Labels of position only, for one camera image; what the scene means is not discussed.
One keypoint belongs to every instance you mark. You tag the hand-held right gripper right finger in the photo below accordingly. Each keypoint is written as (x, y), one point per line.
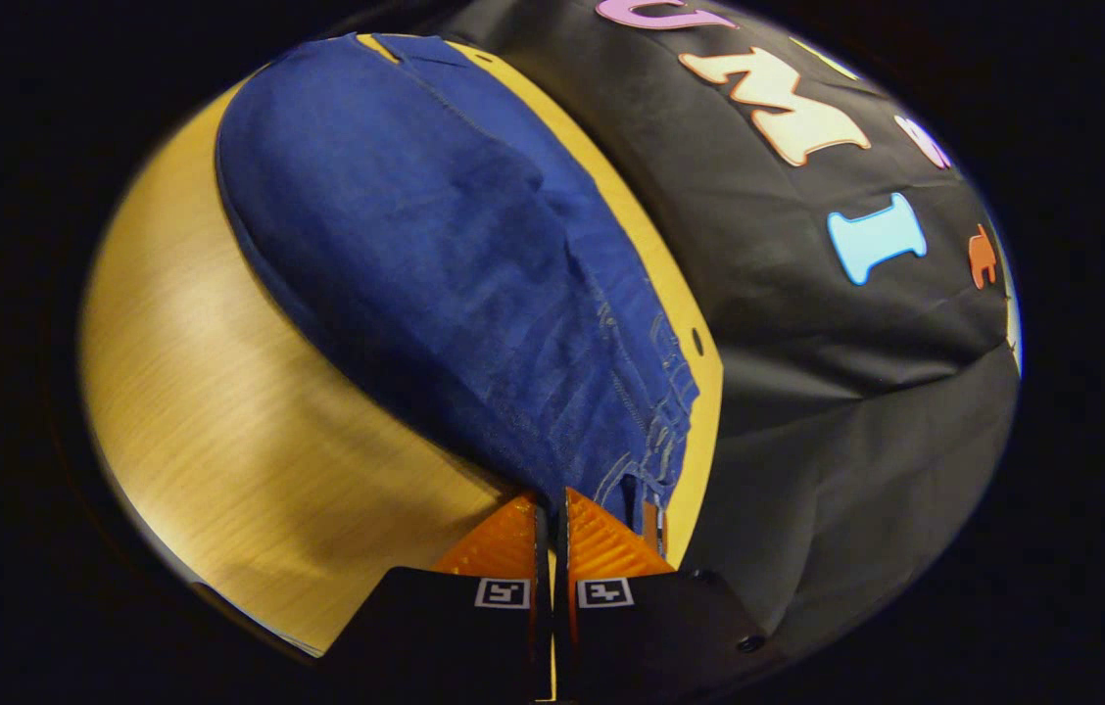
(641, 627)

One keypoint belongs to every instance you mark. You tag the black backdrop cloth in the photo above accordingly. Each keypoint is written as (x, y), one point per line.
(807, 392)

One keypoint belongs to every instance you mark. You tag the blue denim jeans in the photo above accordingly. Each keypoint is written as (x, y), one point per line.
(435, 255)

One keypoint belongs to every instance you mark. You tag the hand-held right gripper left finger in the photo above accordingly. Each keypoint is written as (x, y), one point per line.
(474, 627)

